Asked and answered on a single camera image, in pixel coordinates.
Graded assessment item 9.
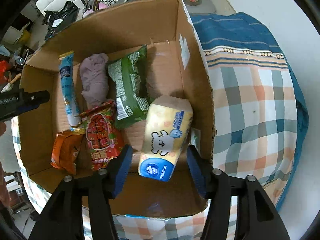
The blue snack bar packet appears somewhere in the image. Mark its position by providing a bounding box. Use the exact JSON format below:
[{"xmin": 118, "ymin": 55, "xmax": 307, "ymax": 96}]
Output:
[{"xmin": 59, "ymin": 51, "xmax": 82, "ymax": 131}]

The orange snack packet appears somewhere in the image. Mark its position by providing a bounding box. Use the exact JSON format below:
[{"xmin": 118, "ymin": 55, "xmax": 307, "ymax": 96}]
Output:
[{"xmin": 50, "ymin": 130, "xmax": 84, "ymax": 175}]

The purple cloth toy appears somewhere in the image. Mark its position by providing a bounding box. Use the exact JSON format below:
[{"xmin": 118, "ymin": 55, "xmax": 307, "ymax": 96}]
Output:
[{"xmin": 79, "ymin": 53, "xmax": 109, "ymax": 107}]

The red floral snack packet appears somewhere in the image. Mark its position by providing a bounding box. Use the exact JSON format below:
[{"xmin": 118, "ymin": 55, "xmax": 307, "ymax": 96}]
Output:
[{"xmin": 80, "ymin": 100, "xmax": 125, "ymax": 171}]

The green snack packet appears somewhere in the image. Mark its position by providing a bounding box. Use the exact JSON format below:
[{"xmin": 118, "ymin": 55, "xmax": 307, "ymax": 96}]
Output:
[{"xmin": 106, "ymin": 45, "xmax": 151, "ymax": 130}]

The yellow tissue pack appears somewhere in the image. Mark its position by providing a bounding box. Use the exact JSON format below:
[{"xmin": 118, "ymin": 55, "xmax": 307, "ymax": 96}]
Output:
[{"xmin": 138, "ymin": 95, "xmax": 193, "ymax": 181}]

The white goose plush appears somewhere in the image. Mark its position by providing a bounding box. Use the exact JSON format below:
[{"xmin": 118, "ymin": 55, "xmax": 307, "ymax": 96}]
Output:
[{"xmin": 1, "ymin": 73, "xmax": 21, "ymax": 93}]

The red plastic bag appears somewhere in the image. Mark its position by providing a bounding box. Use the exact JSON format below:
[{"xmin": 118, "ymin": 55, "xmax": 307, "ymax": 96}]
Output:
[{"xmin": 0, "ymin": 60, "xmax": 11, "ymax": 84}]

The black bag on chair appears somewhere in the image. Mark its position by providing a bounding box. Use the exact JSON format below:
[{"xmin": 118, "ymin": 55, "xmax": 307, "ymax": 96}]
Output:
[{"xmin": 41, "ymin": 1, "xmax": 79, "ymax": 41}]

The open cardboard box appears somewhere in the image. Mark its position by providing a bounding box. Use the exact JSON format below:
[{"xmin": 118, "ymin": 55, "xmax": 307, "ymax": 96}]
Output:
[{"xmin": 18, "ymin": 0, "xmax": 214, "ymax": 218}]

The plaid checkered blanket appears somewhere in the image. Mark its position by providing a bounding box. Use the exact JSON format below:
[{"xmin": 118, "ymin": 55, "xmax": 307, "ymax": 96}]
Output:
[{"xmin": 11, "ymin": 11, "xmax": 309, "ymax": 240}]

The pink suitcase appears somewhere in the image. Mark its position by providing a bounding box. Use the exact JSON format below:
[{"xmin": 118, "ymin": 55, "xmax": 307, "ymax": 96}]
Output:
[{"xmin": 82, "ymin": 0, "xmax": 108, "ymax": 18}]

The white board by wall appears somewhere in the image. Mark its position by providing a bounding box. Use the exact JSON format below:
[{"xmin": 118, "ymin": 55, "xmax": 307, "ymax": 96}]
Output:
[{"xmin": 210, "ymin": 0, "xmax": 236, "ymax": 16}]

